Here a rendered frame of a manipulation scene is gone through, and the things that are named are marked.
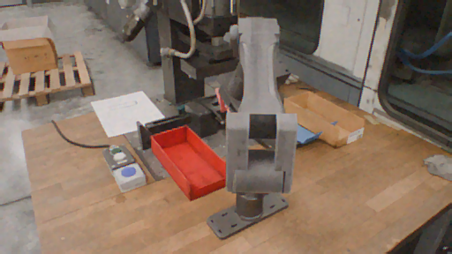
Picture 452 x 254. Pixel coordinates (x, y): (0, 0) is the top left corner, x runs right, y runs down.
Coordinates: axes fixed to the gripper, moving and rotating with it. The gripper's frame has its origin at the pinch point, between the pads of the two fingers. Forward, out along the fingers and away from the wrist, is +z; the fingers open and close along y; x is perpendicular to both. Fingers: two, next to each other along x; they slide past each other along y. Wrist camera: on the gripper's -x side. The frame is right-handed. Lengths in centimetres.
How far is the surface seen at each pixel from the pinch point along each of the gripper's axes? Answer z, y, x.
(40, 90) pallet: 230, 205, 29
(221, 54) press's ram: 4.2, 21.4, -11.4
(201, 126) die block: 24.4, 11.0, -4.7
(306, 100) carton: 23, 7, -48
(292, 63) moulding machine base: 44, 38, -76
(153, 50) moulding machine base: 236, 233, -106
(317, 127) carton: 15.1, -6.5, -36.1
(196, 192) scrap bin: 14.5, -10.6, 10.6
